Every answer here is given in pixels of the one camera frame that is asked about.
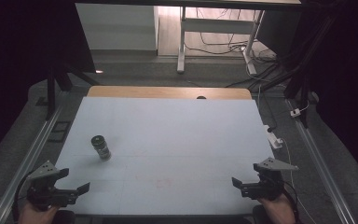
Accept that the person's left hand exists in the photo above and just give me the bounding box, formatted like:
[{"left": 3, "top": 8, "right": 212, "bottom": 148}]
[{"left": 17, "top": 200, "right": 60, "bottom": 224}]

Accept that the white cabinet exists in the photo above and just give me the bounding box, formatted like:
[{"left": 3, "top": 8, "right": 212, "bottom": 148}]
[{"left": 75, "top": 3, "right": 160, "bottom": 52}]

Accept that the white table mat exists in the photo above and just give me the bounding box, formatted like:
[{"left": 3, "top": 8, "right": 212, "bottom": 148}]
[{"left": 53, "top": 95, "right": 275, "bottom": 217}]

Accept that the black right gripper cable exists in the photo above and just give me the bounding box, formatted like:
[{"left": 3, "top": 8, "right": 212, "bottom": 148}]
[{"left": 280, "top": 181, "right": 302, "bottom": 224}]

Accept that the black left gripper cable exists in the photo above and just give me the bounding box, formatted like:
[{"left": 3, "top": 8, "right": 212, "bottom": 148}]
[{"left": 11, "top": 175, "right": 33, "bottom": 224}]

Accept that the tangle of floor cables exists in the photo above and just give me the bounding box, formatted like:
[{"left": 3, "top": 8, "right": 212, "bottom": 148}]
[{"left": 185, "top": 7, "right": 278, "bottom": 64}]

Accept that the aluminium floor rail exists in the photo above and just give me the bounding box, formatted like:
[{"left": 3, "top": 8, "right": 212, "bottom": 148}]
[
  {"left": 0, "top": 91, "right": 70, "bottom": 224},
  {"left": 283, "top": 98, "right": 358, "bottom": 224}
]

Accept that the white clip on table edge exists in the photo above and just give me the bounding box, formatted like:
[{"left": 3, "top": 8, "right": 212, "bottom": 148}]
[{"left": 263, "top": 124, "right": 284, "bottom": 150}]

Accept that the wooden table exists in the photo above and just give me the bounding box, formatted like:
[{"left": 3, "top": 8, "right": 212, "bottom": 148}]
[{"left": 87, "top": 85, "right": 254, "bottom": 101}]

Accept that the thin white cable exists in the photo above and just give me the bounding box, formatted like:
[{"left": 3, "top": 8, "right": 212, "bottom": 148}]
[{"left": 280, "top": 138, "right": 318, "bottom": 224}]

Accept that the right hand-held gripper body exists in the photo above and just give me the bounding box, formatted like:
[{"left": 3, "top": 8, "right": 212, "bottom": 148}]
[{"left": 240, "top": 157, "right": 300, "bottom": 202}]

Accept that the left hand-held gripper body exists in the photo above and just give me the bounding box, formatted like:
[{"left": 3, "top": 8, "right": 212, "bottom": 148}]
[{"left": 26, "top": 160, "right": 79, "bottom": 212}]

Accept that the black metal stand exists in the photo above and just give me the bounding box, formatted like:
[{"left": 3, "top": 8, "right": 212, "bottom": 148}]
[
  {"left": 260, "top": 12, "right": 339, "bottom": 129},
  {"left": 45, "top": 60, "right": 102, "bottom": 121}
]

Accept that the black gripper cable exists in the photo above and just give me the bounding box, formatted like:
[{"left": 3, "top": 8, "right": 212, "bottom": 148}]
[
  {"left": 280, "top": 181, "right": 302, "bottom": 224},
  {"left": 11, "top": 175, "right": 33, "bottom": 224}
]

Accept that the black floor plate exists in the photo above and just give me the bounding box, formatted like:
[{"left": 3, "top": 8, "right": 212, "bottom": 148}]
[{"left": 48, "top": 120, "right": 72, "bottom": 144}]

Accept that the person's right hand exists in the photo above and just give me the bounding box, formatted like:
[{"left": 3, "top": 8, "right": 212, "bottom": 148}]
[{"left": 256, "top": 193, "right": 298, "bottom": 224}]

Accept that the white desk frame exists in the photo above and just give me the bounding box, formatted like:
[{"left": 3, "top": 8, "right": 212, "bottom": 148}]
[{"left": 176, "top": 6, "right": 266, "bottom": 77}]

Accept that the dark cylindrical jar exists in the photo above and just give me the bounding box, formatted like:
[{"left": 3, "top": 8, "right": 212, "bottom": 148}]
[{"left": 90, "top": 134, "right": 112, "bottom": 161}]

